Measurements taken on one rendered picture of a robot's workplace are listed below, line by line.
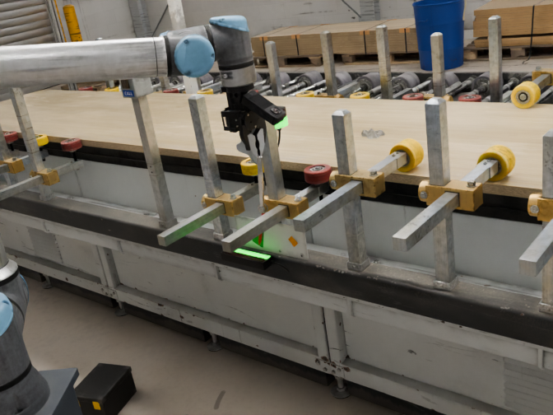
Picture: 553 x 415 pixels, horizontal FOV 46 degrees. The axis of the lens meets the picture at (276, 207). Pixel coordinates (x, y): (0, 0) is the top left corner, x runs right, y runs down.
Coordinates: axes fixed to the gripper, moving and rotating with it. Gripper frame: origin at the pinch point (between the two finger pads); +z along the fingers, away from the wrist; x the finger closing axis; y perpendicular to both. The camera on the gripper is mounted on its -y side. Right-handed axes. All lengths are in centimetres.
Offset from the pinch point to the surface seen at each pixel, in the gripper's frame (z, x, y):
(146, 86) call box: -16, -9, 50
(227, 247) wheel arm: 16.6, 18.8, -1.9
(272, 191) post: 11.7, -5.9, 2.2
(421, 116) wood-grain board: 11, -78, -6
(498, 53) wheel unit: -2, -115, -19
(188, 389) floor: 101, -5, 61
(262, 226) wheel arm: 16.2, 5.9, -3.0
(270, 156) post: 1.4, -5.9, 1.1
